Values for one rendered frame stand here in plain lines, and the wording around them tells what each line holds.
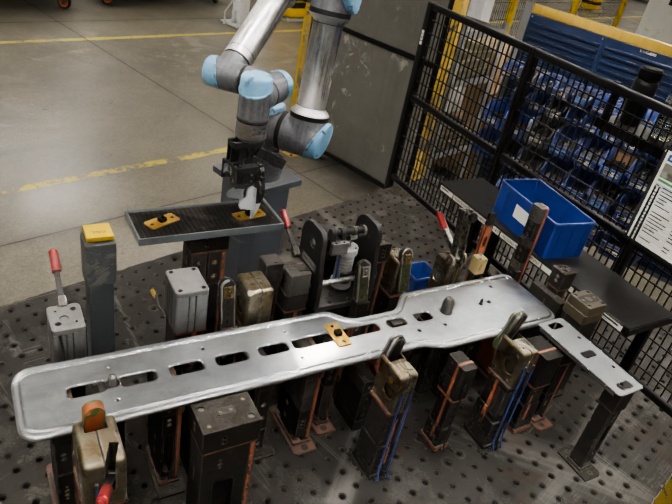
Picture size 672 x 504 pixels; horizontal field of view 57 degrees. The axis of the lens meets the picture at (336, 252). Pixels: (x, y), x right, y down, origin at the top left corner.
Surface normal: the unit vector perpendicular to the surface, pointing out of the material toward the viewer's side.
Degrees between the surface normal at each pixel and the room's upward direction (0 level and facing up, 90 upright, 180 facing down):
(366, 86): 89
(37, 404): 0
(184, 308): 90
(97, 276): 90
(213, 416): 0
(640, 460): 0
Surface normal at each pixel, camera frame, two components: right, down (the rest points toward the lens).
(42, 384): 0.18, -0.83
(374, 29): -0.72, 0.30
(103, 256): 0.47, 0.54
